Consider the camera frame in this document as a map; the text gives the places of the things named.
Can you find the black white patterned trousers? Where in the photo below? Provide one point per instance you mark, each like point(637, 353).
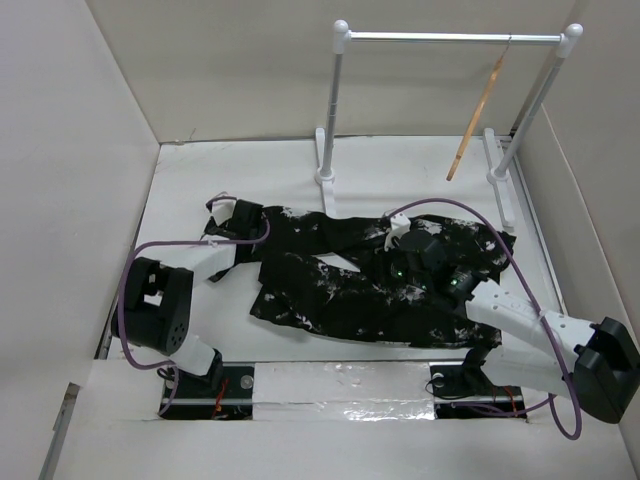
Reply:
point(330, 277)

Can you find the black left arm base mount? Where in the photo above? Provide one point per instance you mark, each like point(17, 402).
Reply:
point(230, 400)

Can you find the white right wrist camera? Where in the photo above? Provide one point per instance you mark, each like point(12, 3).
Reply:
point(399, 226)

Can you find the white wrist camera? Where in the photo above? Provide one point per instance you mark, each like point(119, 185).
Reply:
point(221, 207)
point(399, 226)

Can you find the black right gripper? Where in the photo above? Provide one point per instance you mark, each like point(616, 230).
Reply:
point(390, 280)

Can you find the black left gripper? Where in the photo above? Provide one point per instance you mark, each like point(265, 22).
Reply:
point(221, 227)

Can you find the wooden clothes hanger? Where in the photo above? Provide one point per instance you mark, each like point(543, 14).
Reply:
point(476, 115)

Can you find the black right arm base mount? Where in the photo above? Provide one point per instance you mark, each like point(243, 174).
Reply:
point(459, 396)

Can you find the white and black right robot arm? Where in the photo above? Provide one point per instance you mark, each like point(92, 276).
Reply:
point(595, 363)

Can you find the white metal clothes rack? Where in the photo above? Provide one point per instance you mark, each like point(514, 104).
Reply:
point(426, 82)

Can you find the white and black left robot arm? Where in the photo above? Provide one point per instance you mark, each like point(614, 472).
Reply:
point(155, 293)

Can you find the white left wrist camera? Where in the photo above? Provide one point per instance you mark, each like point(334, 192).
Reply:
point(221, 207)

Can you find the silver foil tape strip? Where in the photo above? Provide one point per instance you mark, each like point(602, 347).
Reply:
point(342, 391)

